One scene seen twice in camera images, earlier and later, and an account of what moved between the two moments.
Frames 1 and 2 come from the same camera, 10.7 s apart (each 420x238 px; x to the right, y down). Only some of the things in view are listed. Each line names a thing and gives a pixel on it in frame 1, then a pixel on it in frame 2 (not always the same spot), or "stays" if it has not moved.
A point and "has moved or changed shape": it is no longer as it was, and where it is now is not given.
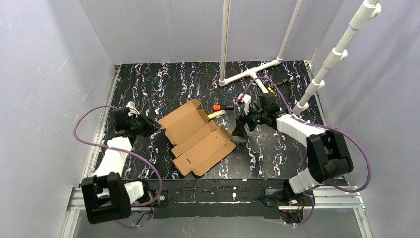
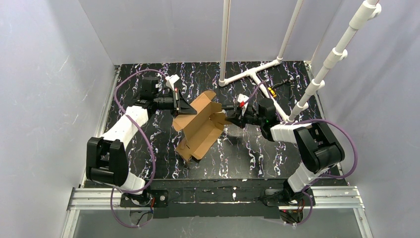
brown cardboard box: [199, 145] has moved or changed shape
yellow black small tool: [272, 90] stays
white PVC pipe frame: [370, 10] stays
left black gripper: [143, 123] to [177, 102]
